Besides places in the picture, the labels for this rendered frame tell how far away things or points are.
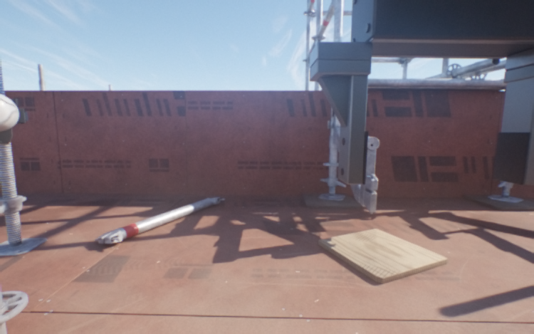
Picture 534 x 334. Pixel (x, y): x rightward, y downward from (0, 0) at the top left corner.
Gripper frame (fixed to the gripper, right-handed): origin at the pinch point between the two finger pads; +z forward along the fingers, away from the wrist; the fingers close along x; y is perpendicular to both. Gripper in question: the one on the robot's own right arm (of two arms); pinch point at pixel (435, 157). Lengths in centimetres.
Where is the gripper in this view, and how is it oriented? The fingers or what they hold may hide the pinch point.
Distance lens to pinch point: 25.3
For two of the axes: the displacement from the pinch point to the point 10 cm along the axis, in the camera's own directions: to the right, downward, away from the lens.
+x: 10.0, 0.0, 0.2
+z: -0.1, 9.9, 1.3
